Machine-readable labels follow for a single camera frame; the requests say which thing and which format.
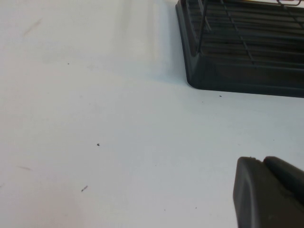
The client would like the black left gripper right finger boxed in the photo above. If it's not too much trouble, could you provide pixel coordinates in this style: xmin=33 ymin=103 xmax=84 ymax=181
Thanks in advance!
xmin=262 ymin=156 xmax=304 ymax=205

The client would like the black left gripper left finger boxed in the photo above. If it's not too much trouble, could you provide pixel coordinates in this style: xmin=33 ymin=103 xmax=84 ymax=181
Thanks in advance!
xmin=232 ymin=156 xmax=304 ymax=228

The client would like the black plastic drip tray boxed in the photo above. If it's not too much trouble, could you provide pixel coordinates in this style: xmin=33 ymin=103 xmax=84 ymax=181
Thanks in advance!
xmin=175 ymin=0 xmax=304 ymax=98

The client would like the black wire dish rack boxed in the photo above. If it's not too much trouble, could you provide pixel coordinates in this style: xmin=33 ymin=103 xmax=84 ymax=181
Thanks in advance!
xmin=185 ymin=0 xmax=304 ymax=65

